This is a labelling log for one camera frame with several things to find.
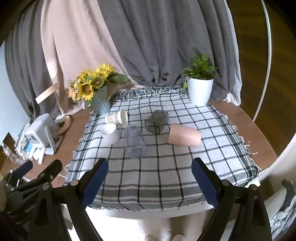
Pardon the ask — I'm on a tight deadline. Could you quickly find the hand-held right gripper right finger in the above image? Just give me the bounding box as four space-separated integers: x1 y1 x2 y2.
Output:
191 158 272 241

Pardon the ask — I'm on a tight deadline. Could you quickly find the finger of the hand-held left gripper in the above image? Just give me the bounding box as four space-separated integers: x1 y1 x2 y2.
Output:
2 160 34 186
23 159 63 193

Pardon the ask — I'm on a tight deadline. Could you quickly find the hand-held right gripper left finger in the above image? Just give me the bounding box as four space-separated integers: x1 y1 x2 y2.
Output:
28 158 109 241

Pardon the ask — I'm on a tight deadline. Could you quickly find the white cup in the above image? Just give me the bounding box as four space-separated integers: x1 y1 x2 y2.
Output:
100 124 120 145

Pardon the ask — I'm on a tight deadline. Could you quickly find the pink cup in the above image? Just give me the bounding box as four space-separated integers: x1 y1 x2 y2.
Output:
168 123 202 147

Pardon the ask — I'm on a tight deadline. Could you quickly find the clear glass cup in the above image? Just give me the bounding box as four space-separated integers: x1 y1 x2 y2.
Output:
123 124 147 159

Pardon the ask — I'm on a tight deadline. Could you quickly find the patterned paper cup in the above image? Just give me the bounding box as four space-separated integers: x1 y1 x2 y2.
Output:
105 109 128 126

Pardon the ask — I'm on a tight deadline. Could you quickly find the dark grey glass cup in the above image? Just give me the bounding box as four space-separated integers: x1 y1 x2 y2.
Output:
145 110 169 135

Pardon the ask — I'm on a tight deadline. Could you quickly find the white box device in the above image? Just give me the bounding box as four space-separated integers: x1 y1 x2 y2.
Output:
25 113 60 155

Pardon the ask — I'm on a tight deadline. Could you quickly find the black white checkered cloth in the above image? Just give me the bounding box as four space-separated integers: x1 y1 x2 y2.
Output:
63 86 259 212

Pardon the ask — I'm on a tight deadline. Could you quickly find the white chair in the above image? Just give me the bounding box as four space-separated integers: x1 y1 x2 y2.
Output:
251 132 296 241

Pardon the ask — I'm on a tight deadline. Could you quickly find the light wooden strip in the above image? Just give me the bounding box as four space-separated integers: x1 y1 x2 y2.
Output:
35 83 58 104

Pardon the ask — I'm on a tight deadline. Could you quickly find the blue ribbed vase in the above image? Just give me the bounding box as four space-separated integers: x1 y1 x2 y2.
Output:
90 85 112 115

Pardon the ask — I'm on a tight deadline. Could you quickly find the grey plaid cloth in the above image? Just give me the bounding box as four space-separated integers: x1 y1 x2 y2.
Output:
269 205 296 241

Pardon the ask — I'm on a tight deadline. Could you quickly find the white plant pot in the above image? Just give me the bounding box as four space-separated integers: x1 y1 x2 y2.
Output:
187 77 214 106

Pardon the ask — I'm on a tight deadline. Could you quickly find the grey curtain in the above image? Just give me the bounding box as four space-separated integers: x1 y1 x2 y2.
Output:
4 0 59 122
97 0 233 103

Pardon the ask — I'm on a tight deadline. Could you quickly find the sunflower bouquet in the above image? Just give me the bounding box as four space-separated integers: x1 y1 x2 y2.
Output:
68 63 131 109

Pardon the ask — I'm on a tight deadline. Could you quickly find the white curtain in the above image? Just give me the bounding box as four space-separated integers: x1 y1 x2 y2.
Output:
225 7 242 106

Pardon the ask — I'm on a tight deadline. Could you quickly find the green potted plant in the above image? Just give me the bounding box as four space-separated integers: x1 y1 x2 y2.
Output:
180 53 221 90

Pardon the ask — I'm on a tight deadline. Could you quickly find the pink curtain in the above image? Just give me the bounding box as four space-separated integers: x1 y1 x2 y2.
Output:
40 0 131 115

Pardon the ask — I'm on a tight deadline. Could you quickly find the white hoop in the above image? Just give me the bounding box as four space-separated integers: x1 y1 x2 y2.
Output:
252 0 272 124

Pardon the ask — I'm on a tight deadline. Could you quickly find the round wooden ring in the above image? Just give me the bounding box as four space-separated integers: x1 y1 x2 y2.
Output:
54 114 72 135

